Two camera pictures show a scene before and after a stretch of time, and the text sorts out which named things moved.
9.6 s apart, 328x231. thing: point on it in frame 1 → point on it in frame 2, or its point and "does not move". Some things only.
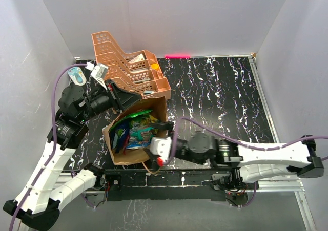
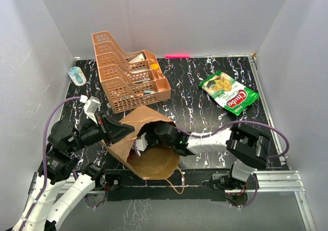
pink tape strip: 177,56 does not move
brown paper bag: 158,106 → 157,161
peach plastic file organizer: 137,70 does not move
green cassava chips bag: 139,114 → 228,92
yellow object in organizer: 154,66 does not move
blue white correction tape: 77,76 does not move
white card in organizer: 138,58 does not move
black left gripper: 122,99 → 113,130
